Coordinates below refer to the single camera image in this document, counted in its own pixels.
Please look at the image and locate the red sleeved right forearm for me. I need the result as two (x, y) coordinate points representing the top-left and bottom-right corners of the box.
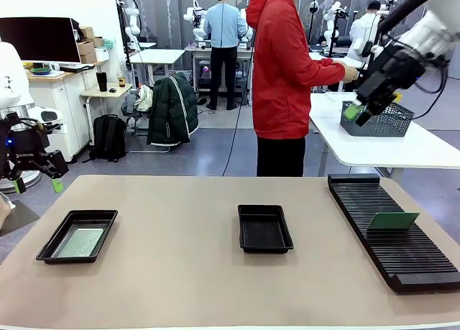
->
(307, 56), (346, 87)

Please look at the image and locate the black keyboard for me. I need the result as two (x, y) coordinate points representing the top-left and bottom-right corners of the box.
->
(59, 63), (96, 74)

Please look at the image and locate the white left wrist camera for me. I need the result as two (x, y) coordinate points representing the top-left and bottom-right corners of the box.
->
(34, 106), (68, 135)

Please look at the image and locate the person in white coat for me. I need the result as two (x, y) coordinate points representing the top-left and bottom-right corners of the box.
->
(347, 0), (382, 63)

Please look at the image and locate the grey office chair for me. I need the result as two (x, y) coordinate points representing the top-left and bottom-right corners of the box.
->
(121, 92), (172, 154)

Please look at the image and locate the person in light blue shirt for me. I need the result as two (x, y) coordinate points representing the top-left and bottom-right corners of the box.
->
(203, 0), (249, 111)

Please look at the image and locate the black backpack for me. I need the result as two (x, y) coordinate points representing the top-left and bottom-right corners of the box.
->
(83, 114), (129, 164)

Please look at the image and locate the grey metal workbench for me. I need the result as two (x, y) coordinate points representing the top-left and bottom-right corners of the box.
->
(186, 44), (252, 93)

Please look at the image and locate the white workshop table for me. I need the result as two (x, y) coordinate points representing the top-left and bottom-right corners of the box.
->
(128, 48), (186, 90)

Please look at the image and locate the black camera tripod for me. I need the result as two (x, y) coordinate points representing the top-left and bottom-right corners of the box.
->
(325, 9), (342, 58)

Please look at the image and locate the green perforated circuit board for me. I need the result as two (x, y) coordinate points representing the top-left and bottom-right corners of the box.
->
(367, 211), (420, 231)
(56, 227), (106, 258)

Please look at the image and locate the black right arm cable sleeve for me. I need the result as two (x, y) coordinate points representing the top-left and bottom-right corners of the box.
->
(379, 0), (456, 32)

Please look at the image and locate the white side table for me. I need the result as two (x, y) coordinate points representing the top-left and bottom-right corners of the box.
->
(308, 91), (460, 182)

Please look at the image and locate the dark green puffer jacket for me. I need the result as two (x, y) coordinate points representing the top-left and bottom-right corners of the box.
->
(146, 73), (200, 147)

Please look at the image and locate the grey mesh plastic basket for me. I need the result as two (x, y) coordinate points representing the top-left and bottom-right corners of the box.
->
(339, 99), (415, 138)

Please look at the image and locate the black camera stand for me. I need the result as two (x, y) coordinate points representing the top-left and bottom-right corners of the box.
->
(308, 0), (321, 50)

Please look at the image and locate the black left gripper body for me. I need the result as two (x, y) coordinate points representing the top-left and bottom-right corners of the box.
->
(5, 112), (51, 173)

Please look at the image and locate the person in red jacket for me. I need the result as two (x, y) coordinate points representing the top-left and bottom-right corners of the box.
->
(246, 0), (346, 178)

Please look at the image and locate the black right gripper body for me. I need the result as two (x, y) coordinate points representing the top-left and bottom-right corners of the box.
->
(373, 46), (428, 101)

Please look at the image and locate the black plastic ESD tray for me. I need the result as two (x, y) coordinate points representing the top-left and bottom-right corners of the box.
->
(35, 209), (119, 265)
(236, 203), (295, 255)

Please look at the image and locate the black slotted board rack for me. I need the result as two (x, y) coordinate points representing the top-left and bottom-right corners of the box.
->
(327, 173), (460, 294)

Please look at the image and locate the cream cloth bag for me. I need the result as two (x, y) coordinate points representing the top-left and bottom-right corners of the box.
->
(135, 84), (155, 114)

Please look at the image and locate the black computer monitor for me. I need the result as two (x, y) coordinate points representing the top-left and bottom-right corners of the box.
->
(0, 17), (83, 64)

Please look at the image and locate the white cylindrical air purifier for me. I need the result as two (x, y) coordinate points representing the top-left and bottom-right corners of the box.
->
(0, 164), (42, 195)

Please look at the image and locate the small wooden top table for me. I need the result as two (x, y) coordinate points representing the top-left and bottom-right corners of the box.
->
(79, 83), (134, 144)

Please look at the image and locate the person's right hand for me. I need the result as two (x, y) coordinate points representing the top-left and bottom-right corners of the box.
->
(341, 65), (360, 83)

